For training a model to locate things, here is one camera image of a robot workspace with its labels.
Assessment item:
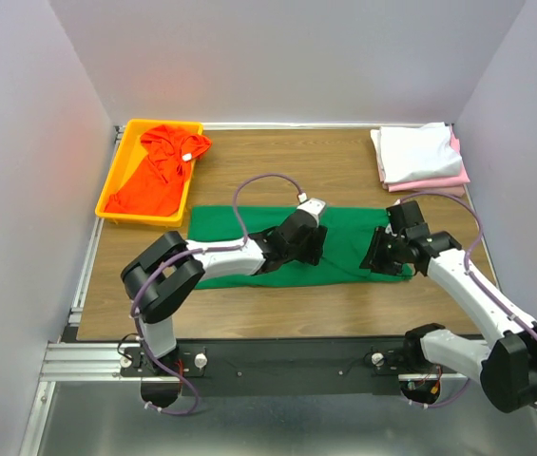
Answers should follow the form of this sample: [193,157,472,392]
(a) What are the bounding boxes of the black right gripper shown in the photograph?
[358,224,406,276]

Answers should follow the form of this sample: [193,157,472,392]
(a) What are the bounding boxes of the green t shirt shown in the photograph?
[188,205,413,290]

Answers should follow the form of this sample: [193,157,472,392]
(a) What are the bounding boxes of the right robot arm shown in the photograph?
[360,196,537,413]

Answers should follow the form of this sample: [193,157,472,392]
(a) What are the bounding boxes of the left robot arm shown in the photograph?
[121,199,327,375]

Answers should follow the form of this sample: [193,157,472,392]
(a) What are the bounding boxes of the pink folded t shirt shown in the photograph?
[370,129,470,197]

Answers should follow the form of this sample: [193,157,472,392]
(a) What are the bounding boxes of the white folded t shirt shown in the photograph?
[370,123,463,185]

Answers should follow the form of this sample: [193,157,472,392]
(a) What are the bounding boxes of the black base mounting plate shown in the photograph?
[110,336,464,404]

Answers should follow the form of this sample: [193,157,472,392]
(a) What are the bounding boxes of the orange t shirt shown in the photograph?
[104,123,213,218]

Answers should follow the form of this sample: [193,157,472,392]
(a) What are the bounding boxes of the yellow plastic bin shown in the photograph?
[94,118,205,228]

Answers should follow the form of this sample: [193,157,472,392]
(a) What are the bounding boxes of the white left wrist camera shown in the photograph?
[297,198,327,225]

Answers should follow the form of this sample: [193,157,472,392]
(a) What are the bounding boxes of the aluminium frame rail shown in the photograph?
[39,125,129,381]

